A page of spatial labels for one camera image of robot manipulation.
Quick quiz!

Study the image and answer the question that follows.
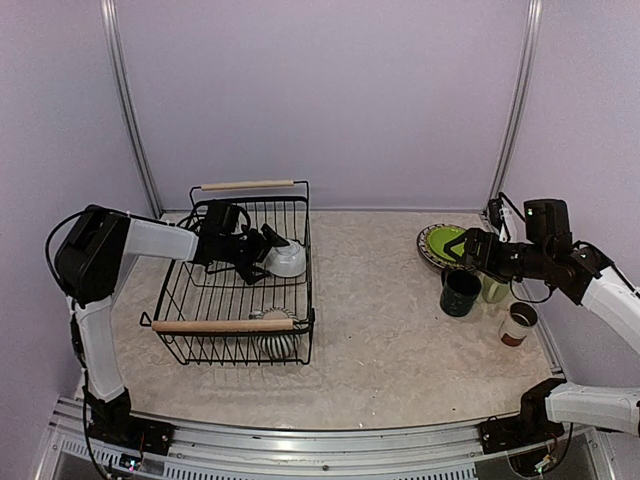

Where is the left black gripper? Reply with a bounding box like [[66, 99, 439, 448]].
[[220, 224, 289, 285]]

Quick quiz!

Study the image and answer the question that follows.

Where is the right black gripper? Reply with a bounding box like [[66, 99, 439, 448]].
[[446, 226, 553, 284]]

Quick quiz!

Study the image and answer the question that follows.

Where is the bright green plate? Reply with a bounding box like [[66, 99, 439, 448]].
[[426, 225, 465, 259]]

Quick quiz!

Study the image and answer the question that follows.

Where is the white ceramic bowl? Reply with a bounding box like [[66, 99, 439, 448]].
[[264, 240, 306, 278]]

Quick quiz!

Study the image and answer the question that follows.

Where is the dark green mug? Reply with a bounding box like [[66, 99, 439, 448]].
[[439, 269, 482, 318]]

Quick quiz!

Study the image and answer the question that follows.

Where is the yellow patterned plate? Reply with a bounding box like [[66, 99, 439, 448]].
[[420, 224, 471, 269]]

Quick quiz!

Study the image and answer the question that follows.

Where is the black white striped plate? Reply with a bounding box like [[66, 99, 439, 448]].
[[415, 223, 481, 274]]

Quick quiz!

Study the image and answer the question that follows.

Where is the black wire dish rack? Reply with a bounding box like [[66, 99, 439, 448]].
[[140, 180, 315, 365]]

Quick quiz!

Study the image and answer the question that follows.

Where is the light green mug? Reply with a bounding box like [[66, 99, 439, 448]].
[[481, 275, 510, 304]]

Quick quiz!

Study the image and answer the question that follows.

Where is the white brown cup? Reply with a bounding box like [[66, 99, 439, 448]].
[[499, 302, 538, 347]]

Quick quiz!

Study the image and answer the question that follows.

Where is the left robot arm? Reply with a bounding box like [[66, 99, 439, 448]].
[[45, 200, 288, 445]]

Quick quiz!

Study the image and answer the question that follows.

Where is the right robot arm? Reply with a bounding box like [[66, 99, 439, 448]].
[[443, 199, 639, 453]]

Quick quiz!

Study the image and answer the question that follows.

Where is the black white striped bowl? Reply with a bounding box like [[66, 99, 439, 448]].
[[249, 308, 304, 361]]

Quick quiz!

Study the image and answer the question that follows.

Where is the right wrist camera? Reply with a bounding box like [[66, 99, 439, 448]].
[[486, 192, 518, 243]]

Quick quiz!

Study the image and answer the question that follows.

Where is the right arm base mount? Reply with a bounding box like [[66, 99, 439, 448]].
[[477, 378, 565, 454]]

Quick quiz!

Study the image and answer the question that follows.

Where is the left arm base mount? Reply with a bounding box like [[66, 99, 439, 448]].
[[83, 386, 175, 456]]

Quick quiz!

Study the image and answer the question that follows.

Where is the right aluminium corner post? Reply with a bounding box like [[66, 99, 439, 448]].
[[487, 0, 543, 203]]

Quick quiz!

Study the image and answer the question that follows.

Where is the aluminium front rail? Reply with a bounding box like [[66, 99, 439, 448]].
[[27, 416, 621, 479]]

